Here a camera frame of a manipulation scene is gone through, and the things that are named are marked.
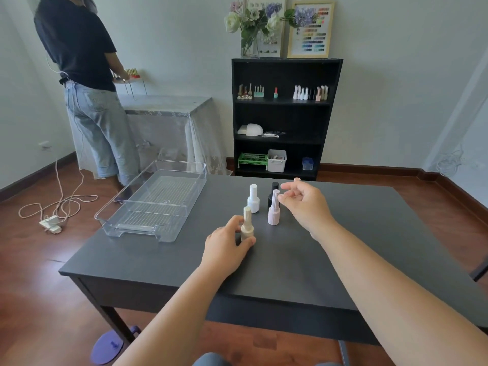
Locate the manicure tools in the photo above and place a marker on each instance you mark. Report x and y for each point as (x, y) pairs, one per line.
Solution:
(272, 134)

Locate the white lace tablecloth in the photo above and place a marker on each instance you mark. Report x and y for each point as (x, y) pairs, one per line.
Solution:
(167, 125)

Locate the white storage box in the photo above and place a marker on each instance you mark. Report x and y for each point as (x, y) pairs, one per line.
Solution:
(276, 161)

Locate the glass vase with flowers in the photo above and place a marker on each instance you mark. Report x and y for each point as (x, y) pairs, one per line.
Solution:
(249, 30)

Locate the person's left hand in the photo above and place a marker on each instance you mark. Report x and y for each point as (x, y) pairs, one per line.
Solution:
(221, 251)

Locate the purple round stool base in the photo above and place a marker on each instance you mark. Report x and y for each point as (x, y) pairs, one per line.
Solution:
(106, 348)

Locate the wooden framed colour chart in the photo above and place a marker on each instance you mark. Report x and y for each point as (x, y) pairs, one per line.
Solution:
(310, 30)

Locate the clear plastic storage tray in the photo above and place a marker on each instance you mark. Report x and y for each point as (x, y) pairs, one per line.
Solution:
(152, 201)

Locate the black nail polish bottle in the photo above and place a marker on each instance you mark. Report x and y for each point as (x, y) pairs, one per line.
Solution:
(272, 196)

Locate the person's right forearm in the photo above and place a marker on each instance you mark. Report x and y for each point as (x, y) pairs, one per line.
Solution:
(389, 293)

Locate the person's right thumb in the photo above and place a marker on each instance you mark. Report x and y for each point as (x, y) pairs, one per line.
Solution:
(285, 201)

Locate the row of nail polish bottles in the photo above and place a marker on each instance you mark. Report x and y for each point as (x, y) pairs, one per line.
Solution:
(310, 94)

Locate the person's right hand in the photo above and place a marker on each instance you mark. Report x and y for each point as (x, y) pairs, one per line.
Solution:
(310, 209)

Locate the pale pink nail polish bottle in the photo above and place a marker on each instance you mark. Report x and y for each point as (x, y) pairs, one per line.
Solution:
(273, 215)

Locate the green holder with sticks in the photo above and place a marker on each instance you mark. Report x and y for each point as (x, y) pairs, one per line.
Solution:
(259, 93)

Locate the person's blue trousers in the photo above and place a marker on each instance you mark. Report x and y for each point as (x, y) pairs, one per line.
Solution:
(209, 360)

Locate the person's left forearm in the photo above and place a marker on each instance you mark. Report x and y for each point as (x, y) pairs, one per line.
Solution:
(179, 312)

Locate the cluster of small brown bottles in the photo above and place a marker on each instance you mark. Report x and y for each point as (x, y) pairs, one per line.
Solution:
(244, 94)

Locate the small blue box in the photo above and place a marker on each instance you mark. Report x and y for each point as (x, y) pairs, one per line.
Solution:
(307, 164)

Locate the beige nail polish bottle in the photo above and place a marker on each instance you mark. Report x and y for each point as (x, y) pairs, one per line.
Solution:
(247, 228)

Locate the black bookshelf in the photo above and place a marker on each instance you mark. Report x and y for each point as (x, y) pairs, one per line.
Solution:
(244, 110)

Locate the green plastic basket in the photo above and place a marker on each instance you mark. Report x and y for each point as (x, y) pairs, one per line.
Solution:
(252, 160)

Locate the white framed nail chart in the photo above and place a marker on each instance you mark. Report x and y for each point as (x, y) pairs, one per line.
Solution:
(276, 41)

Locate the white power strip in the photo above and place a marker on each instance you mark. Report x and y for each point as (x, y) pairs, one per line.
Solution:
(50, 224)

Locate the person's left thumb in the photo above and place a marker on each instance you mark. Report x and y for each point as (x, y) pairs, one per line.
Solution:
(247, 245)

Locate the white nail polish bottle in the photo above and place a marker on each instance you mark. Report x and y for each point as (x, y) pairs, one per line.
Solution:
(253, 201)

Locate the white nail lamp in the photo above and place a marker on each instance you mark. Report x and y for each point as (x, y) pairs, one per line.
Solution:
(251, 129)

